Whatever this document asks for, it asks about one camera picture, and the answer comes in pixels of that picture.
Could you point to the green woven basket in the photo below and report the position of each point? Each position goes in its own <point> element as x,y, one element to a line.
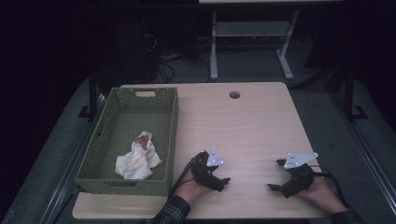
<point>137,124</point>

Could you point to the black metal stand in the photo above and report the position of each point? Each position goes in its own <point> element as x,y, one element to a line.
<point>349,93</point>
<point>92,93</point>

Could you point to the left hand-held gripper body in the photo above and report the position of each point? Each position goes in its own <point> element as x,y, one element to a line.
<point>204,175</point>

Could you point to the person's right hand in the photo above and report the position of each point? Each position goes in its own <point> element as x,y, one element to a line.
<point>322,194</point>

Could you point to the grey metal table frame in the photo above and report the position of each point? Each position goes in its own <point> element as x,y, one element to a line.
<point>252,28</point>

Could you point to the stained white cloth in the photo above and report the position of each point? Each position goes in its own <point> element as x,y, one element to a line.
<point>137,161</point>

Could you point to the person's left hand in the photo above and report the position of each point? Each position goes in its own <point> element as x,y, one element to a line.
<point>190,191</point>

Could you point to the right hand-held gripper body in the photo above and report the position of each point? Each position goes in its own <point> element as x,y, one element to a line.
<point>300,180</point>

